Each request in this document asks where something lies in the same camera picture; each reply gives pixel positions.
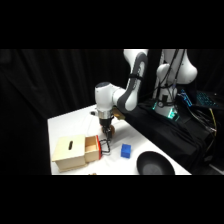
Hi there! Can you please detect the tan wrist camera mount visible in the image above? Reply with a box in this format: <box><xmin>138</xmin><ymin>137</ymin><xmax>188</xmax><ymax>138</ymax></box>
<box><xmin>112</xmin><ymin>107</ymin><xmax>127</xmax><ymax>120</ymax></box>

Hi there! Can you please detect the teal backlit keyboard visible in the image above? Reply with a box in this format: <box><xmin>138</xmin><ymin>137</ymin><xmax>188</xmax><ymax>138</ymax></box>
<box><xmin>195</xmin><ymin>90</ymin><xmax>220</xmax><ymax>108</ymax></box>

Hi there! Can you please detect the green base light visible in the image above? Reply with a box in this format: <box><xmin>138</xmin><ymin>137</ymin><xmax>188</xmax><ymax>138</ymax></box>
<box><xmin>152</xmin><ymin>102</ymin><xmax>181</xmax><ymax>122</ymax></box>

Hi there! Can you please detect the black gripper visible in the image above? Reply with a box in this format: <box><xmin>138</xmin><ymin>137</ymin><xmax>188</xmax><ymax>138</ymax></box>
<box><xmin>99</xmin><ymin>118</ymin><xmax>114</xmax><ymax>141</ymax></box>

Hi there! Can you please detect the black curtain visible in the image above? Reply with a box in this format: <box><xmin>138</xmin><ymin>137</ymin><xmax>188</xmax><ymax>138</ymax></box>
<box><xmin>0</xmin><ymin>49</ymin><xmax>224</xmax><ymax>176</ymax></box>

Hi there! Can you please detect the white tablecloth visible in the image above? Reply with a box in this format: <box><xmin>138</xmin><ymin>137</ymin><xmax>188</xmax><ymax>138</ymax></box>
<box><xmin>47</xmin><ymin>103</ymin><xmax>192</xmax><ymax>176</ymax></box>

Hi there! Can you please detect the black cloth-covered robot stand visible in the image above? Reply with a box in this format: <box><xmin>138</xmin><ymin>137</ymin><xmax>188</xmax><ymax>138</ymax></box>
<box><xmin>123</xmin><ymin>99</ymin><xmax>216</xmax><ymax>175</ymax></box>

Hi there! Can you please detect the blue cube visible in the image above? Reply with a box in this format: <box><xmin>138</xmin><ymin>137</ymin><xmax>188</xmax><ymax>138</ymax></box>
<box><xmin>120</xmin><ymin>143</ymin><xmax>132</xmax><ymax>159</ymax></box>

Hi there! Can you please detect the yellow cable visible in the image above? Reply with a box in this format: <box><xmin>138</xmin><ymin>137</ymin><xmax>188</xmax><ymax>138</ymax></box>
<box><xmin>207</xmin><ymin>108</ymin><xmax>218</xmax><ymax>136</ymax></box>

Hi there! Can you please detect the teal-lit device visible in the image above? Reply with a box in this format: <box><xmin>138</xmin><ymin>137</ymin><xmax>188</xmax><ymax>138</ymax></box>
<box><xmin>177</xmin><ymin>88</ymin><xmax>194</xmax><ymax>108</ymax></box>

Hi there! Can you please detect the light wooden drawer box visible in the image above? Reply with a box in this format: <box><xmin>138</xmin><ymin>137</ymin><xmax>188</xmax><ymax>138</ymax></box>
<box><xmin>51</xmin><ymin>134</ymin><xmax>88</xmax><ymax>173</ymax></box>

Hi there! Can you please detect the black bowl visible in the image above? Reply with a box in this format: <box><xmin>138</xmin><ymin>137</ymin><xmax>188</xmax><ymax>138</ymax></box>
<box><xmin>136</xmin><ymin>150</ymin><xmax>176</xmax><ymax>176</ymax></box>

